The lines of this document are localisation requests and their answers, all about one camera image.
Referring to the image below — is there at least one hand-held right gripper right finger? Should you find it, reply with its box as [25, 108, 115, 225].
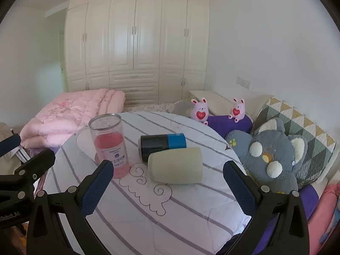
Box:
[222, 161, 316, 255]

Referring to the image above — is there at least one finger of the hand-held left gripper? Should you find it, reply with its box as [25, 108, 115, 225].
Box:
[0, 134, 22, 158]
[13, 149, 56, 190]

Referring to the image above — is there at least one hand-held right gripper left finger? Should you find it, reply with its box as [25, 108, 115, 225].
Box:
[27, 161, 115, 255]

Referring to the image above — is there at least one cream cup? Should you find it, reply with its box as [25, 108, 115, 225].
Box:
[147, 147, 204, 185]

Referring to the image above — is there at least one black and blue cup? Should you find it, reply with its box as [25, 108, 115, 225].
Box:
[139, 133, 187, 162]

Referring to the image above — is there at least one clear jar with pink filling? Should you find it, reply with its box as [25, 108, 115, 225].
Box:
[88, 113, 130, 179]

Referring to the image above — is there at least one grey plush toy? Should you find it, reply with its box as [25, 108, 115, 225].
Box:
[225, 117, 309, 194]

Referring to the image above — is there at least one pink folded quilt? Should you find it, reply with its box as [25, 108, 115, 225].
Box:
[20, 88, 126, 149]

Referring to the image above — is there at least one purple pillow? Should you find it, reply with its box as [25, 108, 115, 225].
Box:
[207, 114, 253, 139]

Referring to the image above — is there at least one pink bunny plush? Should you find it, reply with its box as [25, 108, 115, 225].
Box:
[228, 98, 246, 123]
[190, 97, 210, 125]

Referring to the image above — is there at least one triangle patterned pillow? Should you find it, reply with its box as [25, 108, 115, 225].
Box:
[251, 97, 336, 189]

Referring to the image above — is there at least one pink cloth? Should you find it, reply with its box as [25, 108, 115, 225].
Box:
[319, 183, 340, 245]

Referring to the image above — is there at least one grey cushion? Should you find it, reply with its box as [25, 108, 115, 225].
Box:
[173, 101, 192, 116]

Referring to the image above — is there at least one white wardrobe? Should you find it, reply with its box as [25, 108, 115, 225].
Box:
[64, 0, 210, 105]

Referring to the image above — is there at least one white wall switch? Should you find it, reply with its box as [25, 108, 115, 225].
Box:
[236, 76, 251, 89]

